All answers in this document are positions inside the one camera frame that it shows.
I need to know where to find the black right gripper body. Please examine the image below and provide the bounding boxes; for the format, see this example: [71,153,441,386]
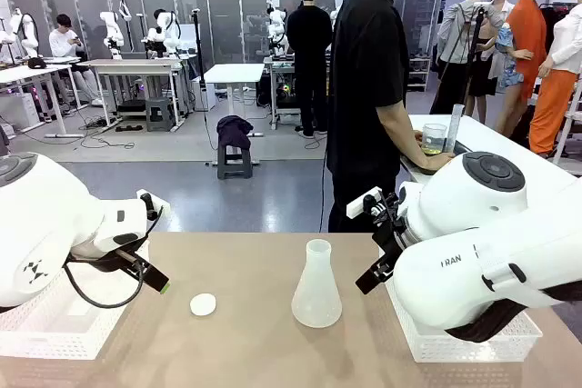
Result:
[371,191,413,281]

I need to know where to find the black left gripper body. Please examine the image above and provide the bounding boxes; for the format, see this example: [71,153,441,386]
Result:
[66,241,151,271]

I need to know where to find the translucent plastic conical flask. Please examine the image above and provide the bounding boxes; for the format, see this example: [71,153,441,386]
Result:
[290,238,343,329]

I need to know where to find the white round flask cap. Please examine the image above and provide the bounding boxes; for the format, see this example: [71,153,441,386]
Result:
[189,292,218,317]

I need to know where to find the clear plastic beaker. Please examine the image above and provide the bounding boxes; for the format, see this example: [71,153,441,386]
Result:
[421,123,448,156]

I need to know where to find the clear plastic graduated cylinder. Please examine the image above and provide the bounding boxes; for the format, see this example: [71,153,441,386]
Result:
[443,104,464,154]

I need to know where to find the person's right forearm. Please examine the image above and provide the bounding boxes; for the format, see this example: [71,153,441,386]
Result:
[376,104,434,170]

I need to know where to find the person's right hand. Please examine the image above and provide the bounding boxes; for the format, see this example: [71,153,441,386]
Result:
[425,153,457,171]

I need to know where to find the white perforated plastic basket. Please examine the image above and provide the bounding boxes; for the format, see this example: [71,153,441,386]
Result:
[379,246,545,364]
[0,240,151,361]

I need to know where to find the grey plastic step stool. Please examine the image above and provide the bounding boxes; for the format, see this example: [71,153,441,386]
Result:
[145,96,176,133]
[216,144,254,180]

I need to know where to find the person in black T-shirt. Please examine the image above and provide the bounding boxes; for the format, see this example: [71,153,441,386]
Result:
[325,0,431,234]

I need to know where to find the shoe rack with shoes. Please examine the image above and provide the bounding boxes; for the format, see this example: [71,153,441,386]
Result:
[406,55,431,92]

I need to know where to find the dark cloth bundle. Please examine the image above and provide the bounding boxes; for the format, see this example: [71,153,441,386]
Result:
[216,114,255,151]

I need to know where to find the long white desk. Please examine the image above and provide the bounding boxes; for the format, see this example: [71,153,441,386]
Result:
[0,63,85,139]

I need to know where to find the brown-topped white desk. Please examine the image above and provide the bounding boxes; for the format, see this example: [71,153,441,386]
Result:
[88,57,186,131]

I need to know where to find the black tripod stand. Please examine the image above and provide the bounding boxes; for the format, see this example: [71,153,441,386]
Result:
[429,4,490,116]

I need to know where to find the standing person in black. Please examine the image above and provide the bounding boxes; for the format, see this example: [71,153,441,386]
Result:
[286,0,334,139]

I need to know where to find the figure in blue floral dress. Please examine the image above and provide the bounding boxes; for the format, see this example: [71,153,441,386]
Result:
[488,0,525,89]

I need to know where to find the mannequin with orange trousers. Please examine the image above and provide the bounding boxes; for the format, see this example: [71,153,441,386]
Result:
[529,0,582,157]

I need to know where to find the mannequin in grey shirt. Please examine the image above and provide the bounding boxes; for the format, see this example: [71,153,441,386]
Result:
[436,0,508,119]

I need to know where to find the white standing desk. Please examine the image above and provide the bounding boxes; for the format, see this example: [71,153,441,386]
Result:
[203,63,266,139]

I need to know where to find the seated person in white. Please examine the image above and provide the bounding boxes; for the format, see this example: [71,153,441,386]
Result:
[48,14,104,107]

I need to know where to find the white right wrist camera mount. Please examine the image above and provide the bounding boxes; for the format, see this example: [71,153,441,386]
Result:
[346,186,384,220]

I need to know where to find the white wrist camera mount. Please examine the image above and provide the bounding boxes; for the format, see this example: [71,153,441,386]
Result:
[135,187,173,226]
[346,186,384,220]

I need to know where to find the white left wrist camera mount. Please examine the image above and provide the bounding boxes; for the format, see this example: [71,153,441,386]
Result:
[135,187,173,226]

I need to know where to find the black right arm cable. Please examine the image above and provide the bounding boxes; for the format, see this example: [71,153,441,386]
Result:
[447,285,582,343]

